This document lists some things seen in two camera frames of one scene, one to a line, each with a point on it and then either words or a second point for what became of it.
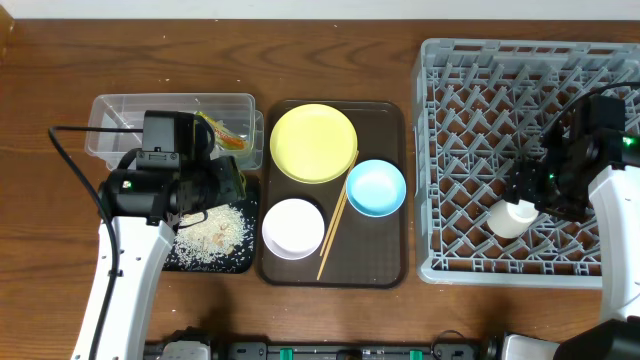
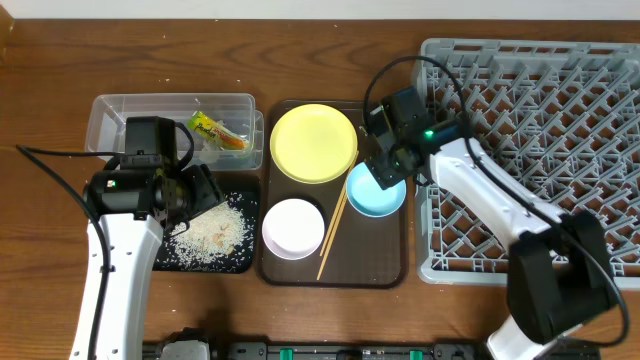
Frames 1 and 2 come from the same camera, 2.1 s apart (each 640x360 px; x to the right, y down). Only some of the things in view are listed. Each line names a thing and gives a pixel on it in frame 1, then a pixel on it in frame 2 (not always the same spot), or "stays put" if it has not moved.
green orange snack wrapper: (223, 135) stays put
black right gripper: (523, 184) → (380, 168)
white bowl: (293, 229) stays put
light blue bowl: (376, 188) stays put
